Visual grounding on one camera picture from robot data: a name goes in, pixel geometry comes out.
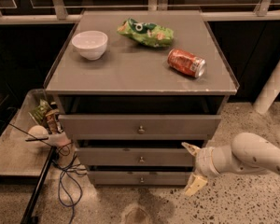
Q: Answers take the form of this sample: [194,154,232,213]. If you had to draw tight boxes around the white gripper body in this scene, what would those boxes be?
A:
[194,147,220,178]

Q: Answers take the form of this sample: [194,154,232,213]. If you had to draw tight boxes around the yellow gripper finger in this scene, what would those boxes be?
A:
[184,173,208,196]
[181,142,201,157]

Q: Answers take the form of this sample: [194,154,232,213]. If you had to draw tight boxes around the grey drawer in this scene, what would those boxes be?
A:
[88,171,190,186]
[59,114,221,140]
[76,147,194,167]

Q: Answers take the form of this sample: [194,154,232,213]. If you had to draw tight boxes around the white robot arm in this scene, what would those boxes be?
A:
[182,60,280,196]

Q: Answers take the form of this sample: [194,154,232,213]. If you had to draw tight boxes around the grey drawer cabinet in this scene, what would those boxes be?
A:
[42,10,240,187]

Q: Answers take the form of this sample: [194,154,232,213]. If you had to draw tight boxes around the grey bottom drawer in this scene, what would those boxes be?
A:
[88,171,190,186]

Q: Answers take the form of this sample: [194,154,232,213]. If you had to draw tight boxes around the grey top drawer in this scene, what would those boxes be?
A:
[59,114,221,140]

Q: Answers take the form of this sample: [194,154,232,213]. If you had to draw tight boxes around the red soda can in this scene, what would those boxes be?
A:
[167,49,206,78]

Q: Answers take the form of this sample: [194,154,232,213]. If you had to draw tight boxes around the green chip bag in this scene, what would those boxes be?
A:
[117,18,174,48]

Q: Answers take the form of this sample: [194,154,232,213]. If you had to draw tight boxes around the brown snack packet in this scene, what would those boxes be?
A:
[46,109,62,133]

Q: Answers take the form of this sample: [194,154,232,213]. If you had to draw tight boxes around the white ceramic bowl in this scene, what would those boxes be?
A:
[71,31,108,61]

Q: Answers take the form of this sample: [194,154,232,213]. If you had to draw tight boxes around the metal window railing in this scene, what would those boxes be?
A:
[0,0,280,24]

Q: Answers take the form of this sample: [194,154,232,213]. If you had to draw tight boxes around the white round ball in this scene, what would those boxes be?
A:
[25,125,49,153]

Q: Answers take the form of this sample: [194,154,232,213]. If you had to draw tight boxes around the green snack packet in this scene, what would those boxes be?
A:
[29,99,51,125]

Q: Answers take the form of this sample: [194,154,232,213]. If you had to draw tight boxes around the clear plastic bin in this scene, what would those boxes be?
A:
[0,89,70,176]

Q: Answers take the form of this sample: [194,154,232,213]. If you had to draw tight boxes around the black metal stand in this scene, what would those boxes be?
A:
[21,147,57,224]

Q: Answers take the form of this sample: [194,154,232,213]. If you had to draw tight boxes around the blue cable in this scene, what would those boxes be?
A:
[51,143,87,224]

